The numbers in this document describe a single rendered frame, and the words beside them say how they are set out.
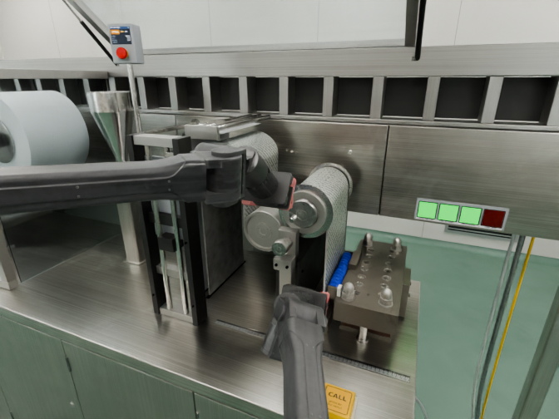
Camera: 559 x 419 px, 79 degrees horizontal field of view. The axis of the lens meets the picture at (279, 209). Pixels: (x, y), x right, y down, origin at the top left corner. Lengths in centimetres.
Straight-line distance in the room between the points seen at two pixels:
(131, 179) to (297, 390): 35
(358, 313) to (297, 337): 39
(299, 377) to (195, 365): 48
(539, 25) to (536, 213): 247
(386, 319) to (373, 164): 49
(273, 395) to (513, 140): 90
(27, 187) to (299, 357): 41
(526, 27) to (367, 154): 253
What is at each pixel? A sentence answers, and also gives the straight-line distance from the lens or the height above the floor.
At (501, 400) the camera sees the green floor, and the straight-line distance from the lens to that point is 234.
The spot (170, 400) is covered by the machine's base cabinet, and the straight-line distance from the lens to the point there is 110.
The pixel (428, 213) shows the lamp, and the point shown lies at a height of 118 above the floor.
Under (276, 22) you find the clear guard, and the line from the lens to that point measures 115.
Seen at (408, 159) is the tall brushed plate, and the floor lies 134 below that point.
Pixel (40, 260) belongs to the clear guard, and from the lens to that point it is 152.
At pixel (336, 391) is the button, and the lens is 86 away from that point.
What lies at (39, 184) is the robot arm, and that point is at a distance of 48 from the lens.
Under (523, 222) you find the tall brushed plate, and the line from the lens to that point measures 121.
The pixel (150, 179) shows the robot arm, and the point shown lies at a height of 145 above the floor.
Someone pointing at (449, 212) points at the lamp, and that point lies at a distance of 116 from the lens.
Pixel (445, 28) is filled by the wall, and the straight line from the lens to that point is 345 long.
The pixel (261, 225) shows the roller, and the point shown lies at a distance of 94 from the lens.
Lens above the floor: 157
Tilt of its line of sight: 21 degrees down
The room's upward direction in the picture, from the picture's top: straight up
